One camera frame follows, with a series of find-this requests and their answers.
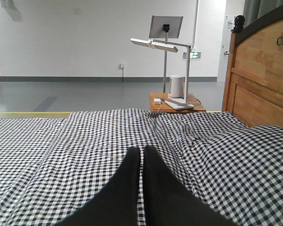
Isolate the white cylindrical speaker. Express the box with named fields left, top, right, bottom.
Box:
left=168, top=75, right=184, bottom=98

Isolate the black white checkered bedsheet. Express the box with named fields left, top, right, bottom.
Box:
left=0, top=109, right=283, bottom=226

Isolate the white charger adapter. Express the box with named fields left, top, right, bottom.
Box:
left=153, top=98, right=164, bottom=105

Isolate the green exit sign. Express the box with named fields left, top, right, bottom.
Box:
left=183, top=52, right=201, bottom=59

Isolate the wooden bed headboard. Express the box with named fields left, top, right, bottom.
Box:
left=222, top=20, right=283, bottom=127

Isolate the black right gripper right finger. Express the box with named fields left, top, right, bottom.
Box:
left=142, top=146, right=234, bottom=226

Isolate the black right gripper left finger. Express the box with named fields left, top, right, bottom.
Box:
left=57, top=147, right=141, bottom=226

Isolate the grey green curtain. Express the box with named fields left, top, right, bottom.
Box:
left=242, top=0, right=283, bottom=26

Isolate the wooden nightstand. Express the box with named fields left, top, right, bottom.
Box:
left=149, top=92, right=206, bottom=113

